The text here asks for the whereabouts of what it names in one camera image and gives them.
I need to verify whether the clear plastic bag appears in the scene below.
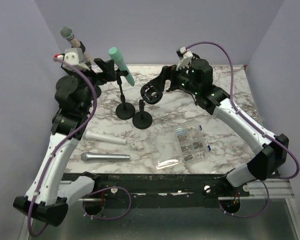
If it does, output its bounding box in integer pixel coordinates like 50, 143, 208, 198
155, 159, 180, 170

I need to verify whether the white microphone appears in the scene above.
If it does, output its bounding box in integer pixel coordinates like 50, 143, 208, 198
83, 130, 126, 145

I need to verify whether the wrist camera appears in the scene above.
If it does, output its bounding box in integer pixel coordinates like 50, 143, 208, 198
54, 48, 91, 71
176, 46, 193, 71

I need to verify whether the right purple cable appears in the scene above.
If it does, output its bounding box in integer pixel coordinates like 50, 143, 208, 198
186, 41, 300, 218

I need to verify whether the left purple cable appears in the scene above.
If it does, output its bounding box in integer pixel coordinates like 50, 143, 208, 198
27, 56, 133, 237

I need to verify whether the black mounting rail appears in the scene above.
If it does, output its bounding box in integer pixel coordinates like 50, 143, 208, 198
62, 171, 251, 208

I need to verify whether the purple cable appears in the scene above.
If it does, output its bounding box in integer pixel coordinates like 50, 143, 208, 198
27, 56, 133, 237
186, 41, 300, 218

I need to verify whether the black tripod microphone stand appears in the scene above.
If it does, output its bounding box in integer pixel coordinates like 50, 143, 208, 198
165, 86, 175, 93

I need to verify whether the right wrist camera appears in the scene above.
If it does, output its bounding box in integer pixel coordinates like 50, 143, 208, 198
176, 46, 193, 71

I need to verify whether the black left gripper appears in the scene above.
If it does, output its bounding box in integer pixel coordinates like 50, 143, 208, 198
63, 57, 116, 112

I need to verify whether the round base shock mount stand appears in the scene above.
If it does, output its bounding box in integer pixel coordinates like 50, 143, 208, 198
131, 84, 163, 130

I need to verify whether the mint green microphone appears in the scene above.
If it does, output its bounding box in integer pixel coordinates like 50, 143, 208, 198
108, 47, 135, 87

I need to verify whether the small white plastic block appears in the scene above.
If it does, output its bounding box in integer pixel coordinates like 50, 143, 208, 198
130, 141, 144, 151

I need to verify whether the round base clip stand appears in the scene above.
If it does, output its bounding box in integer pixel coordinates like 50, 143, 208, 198
84, 58, 102, 98
115, 69, 136, 120

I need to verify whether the clear plastic screw box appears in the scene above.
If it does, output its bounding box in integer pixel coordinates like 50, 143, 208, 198
153, 123, 212, 171

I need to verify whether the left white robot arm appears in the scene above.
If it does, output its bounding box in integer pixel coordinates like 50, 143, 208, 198
13, 58, 116, 227

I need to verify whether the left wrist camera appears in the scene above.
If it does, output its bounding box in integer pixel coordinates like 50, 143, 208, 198
54, 48, 91, 71

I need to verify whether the silver grey microphone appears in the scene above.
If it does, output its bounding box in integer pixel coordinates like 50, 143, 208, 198
80, 152, 130, 162

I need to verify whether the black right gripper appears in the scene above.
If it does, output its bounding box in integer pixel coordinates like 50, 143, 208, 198
149, 60, 201, 96

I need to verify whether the glitter microphone silver head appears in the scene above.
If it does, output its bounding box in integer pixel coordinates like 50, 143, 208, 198
60, 26, 93, 62

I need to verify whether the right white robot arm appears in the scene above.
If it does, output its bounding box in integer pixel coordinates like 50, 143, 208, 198
140, 58, 289, 196

